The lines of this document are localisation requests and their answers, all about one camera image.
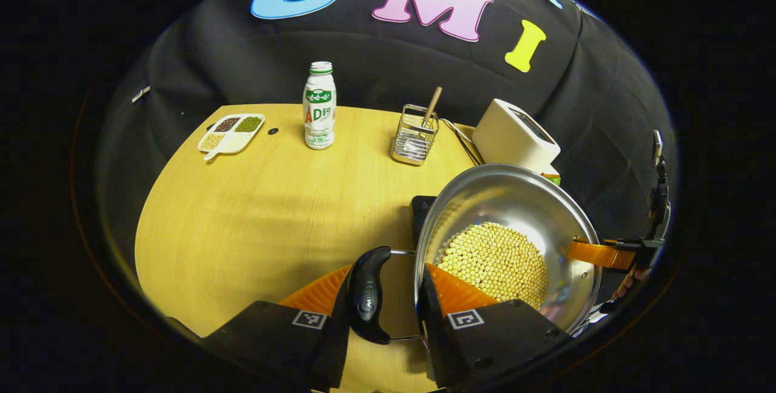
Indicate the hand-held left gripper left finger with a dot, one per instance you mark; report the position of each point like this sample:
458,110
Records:
336,344

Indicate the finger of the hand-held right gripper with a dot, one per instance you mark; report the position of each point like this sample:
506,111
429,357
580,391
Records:
597,253

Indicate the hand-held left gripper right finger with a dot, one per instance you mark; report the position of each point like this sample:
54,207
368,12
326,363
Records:
433,344

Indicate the stainless steel pot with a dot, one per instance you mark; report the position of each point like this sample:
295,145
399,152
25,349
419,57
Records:
515,199

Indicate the black induction cooktop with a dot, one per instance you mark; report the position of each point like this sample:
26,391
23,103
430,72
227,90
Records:
422,217

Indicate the sandwich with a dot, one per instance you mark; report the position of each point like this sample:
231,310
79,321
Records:
553,178

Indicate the pile of yellow soybeans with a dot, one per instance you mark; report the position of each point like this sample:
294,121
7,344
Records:
494,262

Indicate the white toaster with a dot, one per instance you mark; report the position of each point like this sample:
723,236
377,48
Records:
509,135

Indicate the wooden utensil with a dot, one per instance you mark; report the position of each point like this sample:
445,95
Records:
431,105

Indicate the white drink bottle green label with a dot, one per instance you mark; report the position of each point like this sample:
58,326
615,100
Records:
319,114

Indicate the white divided dish of beans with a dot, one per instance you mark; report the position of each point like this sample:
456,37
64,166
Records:
230,133

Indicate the black backdrop cloth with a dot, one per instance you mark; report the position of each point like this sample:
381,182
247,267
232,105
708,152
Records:
388,71

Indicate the silver clip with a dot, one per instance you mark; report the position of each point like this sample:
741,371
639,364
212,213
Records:
140,94

